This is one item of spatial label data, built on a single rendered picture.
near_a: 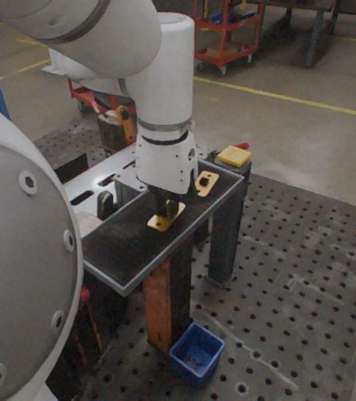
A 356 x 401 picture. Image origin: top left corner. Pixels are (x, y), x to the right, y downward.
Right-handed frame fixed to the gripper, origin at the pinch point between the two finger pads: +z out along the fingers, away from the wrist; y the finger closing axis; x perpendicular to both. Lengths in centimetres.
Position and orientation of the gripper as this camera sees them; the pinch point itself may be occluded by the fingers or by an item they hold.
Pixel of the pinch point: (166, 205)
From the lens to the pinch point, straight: 65.4
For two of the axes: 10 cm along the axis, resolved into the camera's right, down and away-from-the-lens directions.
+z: 0.0, 7.7, 6.4
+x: -4.8, 5.6, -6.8
